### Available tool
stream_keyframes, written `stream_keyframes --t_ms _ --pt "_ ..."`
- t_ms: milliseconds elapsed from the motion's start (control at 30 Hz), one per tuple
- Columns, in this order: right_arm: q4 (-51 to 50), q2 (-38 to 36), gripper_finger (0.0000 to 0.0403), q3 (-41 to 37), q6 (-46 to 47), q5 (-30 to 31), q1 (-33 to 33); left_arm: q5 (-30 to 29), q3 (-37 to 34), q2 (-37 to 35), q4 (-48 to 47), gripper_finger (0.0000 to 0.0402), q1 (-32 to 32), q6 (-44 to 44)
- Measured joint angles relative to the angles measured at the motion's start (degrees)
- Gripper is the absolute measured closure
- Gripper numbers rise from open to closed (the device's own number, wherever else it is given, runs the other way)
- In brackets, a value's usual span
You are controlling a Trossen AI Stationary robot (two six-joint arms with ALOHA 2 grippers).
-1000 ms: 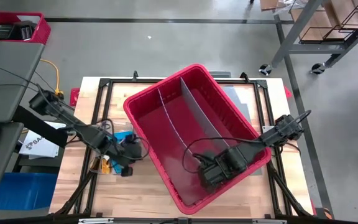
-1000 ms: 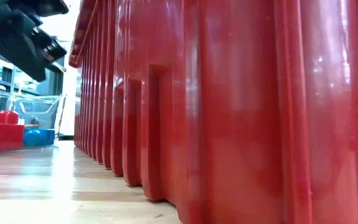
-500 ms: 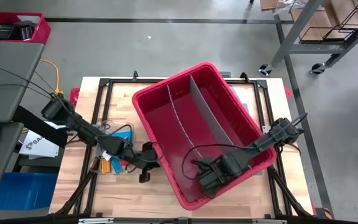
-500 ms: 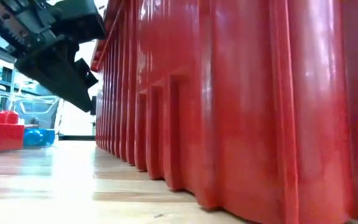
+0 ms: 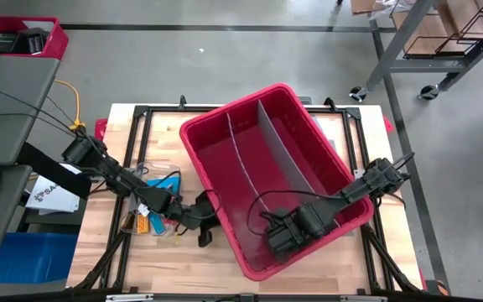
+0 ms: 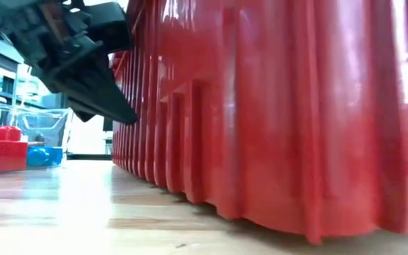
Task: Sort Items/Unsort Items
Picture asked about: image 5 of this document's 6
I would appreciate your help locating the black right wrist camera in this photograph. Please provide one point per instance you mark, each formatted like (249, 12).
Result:
(277, 224)

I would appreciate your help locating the white printed card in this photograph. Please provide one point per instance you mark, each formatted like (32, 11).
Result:
(143, 209)

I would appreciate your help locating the grey desk panel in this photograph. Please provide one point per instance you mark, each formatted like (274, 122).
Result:
(15, 105)
(2, 226)

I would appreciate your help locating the blue plastic crate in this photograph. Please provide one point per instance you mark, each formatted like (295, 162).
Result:
(23, 256)

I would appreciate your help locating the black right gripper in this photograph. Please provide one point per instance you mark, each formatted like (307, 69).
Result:
(287, 243)

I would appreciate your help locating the wooden cart boards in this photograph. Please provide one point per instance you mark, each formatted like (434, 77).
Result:
(424, 29)

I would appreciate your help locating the large red plastic bin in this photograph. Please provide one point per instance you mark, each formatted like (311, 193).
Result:
(212, 159)

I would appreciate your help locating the black floor tape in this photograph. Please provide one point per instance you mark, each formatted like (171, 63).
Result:
(430, 235)
(204, 27)

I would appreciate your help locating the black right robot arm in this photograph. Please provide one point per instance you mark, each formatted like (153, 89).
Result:
(350, 191)

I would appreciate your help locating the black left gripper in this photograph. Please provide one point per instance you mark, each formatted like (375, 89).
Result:
(197, 211)

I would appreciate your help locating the black cart caster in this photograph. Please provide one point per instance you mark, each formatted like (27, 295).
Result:
(358, 94)
(428, 92)

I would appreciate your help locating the black support bar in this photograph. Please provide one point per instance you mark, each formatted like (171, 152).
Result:
(53, 170)

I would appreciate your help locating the red plastic basket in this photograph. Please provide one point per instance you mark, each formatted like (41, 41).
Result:
(59, 42)

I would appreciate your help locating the clear plastic tray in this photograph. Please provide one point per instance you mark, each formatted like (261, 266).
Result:
(170, 170)

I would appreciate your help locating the grey plastic divider panel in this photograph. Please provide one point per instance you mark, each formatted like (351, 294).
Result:
(327, 138)
(283, 159)
(241, 159)

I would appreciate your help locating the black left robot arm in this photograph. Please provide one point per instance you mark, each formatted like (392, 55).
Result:
(120, 178)

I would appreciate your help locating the wide blue toy block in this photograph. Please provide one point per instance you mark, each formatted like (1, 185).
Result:
(172, 182)

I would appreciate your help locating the black devices in basket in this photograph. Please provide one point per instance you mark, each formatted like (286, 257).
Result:
(21, 42)

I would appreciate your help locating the red table clamp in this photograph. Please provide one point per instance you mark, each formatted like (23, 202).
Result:
(100, 130)
(388, 125)

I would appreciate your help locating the dark grey flat pad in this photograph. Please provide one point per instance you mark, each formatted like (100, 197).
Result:
(304, 100)

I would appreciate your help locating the cardboard box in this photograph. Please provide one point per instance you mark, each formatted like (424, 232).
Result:
(365, 5)

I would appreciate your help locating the orange toy block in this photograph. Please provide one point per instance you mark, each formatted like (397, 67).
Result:
(142, 223)

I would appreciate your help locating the white paper sheet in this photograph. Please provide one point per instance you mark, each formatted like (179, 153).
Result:
(38, 25)

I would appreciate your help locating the long blue toy block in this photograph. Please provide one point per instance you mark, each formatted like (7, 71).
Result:
(157, 224)

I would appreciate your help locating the white printed paper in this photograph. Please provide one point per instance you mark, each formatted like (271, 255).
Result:
(53, 199)

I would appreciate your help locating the black aluminium rig frame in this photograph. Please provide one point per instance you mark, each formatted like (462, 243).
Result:
(162, 108)

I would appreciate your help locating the grey metal cart frame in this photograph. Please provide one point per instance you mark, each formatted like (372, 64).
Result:
(401, 38)

